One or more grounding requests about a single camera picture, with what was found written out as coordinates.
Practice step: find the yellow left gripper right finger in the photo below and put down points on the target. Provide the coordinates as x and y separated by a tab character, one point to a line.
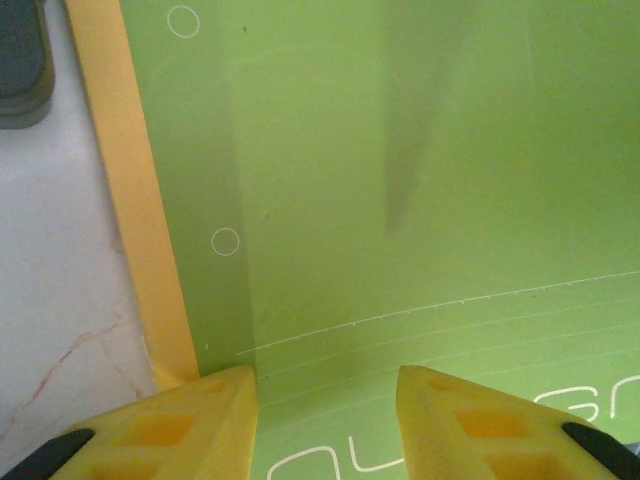
450	430

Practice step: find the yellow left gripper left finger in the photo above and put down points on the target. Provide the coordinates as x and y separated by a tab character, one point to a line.
200	430

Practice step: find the green notebook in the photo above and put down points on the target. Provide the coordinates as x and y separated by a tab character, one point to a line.
325	125

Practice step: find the navy blue backpack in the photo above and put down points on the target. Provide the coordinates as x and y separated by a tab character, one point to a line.
20	50

